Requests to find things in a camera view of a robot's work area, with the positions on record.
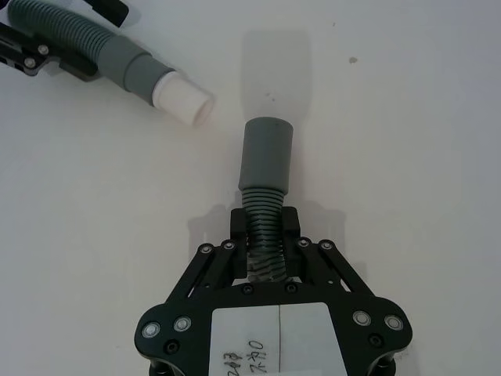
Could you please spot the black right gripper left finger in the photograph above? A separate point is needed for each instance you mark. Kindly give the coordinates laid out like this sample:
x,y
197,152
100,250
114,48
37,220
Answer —
x,y
219,270

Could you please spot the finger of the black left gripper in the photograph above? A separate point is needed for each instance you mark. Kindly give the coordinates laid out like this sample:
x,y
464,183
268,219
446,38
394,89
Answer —
x,y
39,56
111,11

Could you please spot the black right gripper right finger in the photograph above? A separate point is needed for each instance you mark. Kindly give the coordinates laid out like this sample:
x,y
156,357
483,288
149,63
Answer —
x,y
313,266

